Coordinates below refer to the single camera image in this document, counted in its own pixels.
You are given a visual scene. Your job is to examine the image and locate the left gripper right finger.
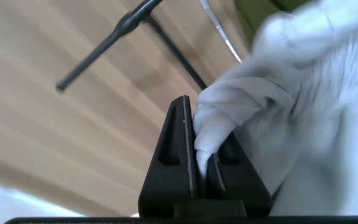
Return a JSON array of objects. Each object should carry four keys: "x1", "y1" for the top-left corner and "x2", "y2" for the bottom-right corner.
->
[{"x1": 205, "y1": 132, "x2": 273, "y2": 217}]

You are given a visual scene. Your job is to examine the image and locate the black clothes rack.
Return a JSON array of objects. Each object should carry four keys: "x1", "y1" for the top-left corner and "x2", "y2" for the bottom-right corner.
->
[{"x1": 55, "y1": 0, "x2": 208, "y2": 93}]

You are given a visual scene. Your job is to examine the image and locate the green printed T-shirt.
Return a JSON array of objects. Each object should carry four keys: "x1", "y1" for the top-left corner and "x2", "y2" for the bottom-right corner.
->
[{"x1": 233, "y1": 0, "x2": 316, "y2": 47}]

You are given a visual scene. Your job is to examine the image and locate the pale grey shorts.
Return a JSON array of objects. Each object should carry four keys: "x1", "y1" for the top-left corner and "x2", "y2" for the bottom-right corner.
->
[{"x1": 193, "y1": 0, "x2": 358, "y2": 216}]

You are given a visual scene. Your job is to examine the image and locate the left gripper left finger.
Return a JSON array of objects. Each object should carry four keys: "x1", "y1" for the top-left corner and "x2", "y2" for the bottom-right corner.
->
[{"x1": 138, "y1": 95, "x2": 205, "y2": 218}]

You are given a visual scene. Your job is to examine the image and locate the beige curtain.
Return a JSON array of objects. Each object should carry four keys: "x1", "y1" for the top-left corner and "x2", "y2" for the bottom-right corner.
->
[{"x1": 0, "y1": 0, "x2": 251, "y2": 217}]

